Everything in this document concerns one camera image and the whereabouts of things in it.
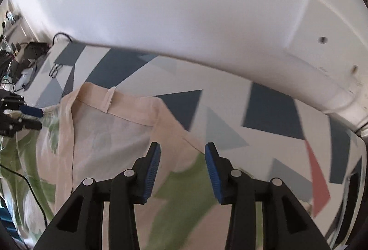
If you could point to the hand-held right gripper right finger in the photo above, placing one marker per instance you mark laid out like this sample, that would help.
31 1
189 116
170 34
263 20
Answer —
214 172

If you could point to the white wall socket panel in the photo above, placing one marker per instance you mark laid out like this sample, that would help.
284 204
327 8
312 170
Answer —
316 23

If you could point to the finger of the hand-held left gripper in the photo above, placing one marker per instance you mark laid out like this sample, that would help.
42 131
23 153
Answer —
31 124
31 111

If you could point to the green leaf print garment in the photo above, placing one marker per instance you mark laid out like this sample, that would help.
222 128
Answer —
115 129

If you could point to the geometric patterned tablecloth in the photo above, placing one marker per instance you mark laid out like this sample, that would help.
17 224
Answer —
273 112

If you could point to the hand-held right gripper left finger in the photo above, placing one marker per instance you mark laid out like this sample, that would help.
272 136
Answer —
151 169

